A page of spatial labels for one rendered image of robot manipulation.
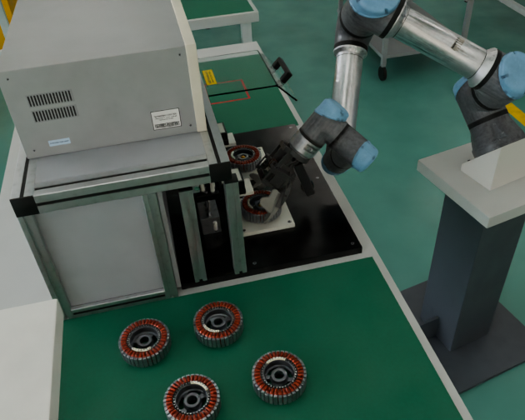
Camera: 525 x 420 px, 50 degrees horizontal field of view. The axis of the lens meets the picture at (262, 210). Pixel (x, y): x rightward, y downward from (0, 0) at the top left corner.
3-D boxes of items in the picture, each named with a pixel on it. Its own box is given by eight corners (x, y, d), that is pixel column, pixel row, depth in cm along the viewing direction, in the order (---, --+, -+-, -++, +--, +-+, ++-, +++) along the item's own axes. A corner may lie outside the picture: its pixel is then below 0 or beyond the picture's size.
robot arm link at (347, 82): (330, 14, 166) (311, 173, 158) (342, -5, 155) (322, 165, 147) (367, 22, 168) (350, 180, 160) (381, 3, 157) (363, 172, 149)
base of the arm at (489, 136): (496, 150, 174) (483, 121, 175) (537, 133, 161) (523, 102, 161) (464, 162, 167) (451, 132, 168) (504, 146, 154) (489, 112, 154)
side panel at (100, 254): (177, 287, 139) (154, 184, 118) (178, 297, 137) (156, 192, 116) (62, 312, 135) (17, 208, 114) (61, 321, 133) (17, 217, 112)
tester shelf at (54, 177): (190, 51, 170) (187, 37, 167) (232, 179, 118) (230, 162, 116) (41, 72, 164) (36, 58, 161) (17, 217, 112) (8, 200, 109)
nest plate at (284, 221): (281, 193, 162) (281, 190, 162) (295, 227, 151) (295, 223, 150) (230, 203, 160) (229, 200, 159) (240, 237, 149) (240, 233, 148)
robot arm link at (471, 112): (492, 117, 172) (474, 77, 173) (519, 102, 159) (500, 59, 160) (459, 129, 169) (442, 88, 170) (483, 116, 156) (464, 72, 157)
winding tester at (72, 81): (183, 52, 158) (172, -22, 145) (207, 131, 125) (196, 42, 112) (42, 73, 153) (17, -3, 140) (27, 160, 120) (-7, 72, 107)
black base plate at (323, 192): (294, 128, 194) (294, 123, 192) (362, 252, 145) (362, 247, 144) (159, 152, 187) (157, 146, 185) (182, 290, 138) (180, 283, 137)
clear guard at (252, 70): (276, 65, 174) (275, 47, 171) (297, 101, 156) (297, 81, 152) (172, 81, 170) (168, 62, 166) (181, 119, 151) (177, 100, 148)
